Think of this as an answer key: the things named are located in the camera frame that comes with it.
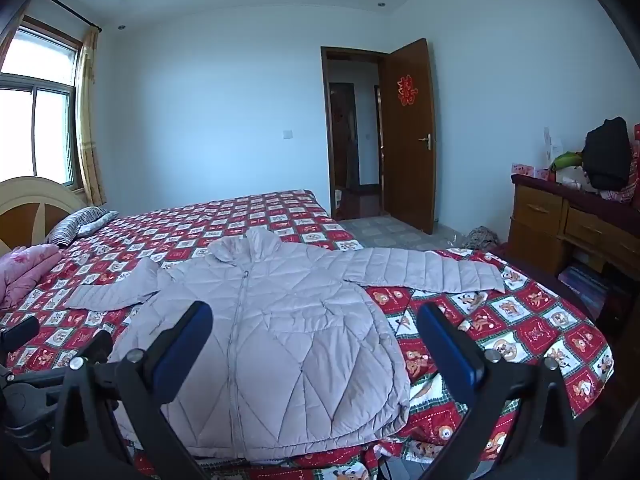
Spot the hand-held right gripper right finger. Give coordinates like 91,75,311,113
416,302,592,480

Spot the striped pillow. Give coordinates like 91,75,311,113
46,206,120,248

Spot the brown wooden door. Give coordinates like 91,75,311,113
380,37,437,235

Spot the black curtain rod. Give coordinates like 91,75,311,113
37,0,102,31

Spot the patterned cloth bundle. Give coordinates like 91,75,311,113
462,226,501,252

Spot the green cloth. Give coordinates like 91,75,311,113
549,152,585,171

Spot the stack of books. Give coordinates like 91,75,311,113
557,260,612,311

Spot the wooden dresser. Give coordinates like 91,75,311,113
506,172,640,321

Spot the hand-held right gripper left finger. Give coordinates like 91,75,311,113
51,301,214,480

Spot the red paper door decoration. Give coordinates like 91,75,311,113
396,74,419,107

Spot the red printed bed sheet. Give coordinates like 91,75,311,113
0,189,615,480

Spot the cream wooden headboard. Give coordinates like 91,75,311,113
0,176,88,256

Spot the black bag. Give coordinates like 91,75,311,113
582,116,632,192

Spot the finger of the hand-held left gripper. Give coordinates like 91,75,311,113
0,316,41,354
74,329,116,378

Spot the pink quilt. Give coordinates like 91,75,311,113
0,244,63,311

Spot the window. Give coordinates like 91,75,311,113
0,15,83,193

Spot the light grey quilted jacket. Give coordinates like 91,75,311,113
65,225,506,463

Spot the yellow curtain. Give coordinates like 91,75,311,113
75,27,107,206

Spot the white paper box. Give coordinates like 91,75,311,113
542,127,564,161

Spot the brown door frame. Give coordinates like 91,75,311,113
321,46,388,221

